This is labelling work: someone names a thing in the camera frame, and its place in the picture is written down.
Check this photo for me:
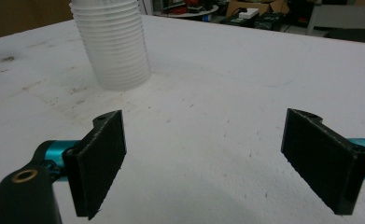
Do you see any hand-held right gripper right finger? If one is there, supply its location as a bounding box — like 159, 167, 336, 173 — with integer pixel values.
280, 107, 365, 217

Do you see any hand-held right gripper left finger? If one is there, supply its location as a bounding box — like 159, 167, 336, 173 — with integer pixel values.
34, 109, 128, 221

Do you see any white flat box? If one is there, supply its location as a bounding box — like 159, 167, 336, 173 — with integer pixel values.
238, 7, 260, 20

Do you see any cardboard box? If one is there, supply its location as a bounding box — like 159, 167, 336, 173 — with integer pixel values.
225, 0, 290, 19

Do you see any round table with clutter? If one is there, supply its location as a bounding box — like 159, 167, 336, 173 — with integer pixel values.
153, 0, 219, 19

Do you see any stack of white plastic cups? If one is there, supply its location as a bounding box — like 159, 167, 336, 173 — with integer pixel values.
69, 0, 152, 92

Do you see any black equipment case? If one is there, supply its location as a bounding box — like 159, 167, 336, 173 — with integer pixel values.
220, 12, 286, 32

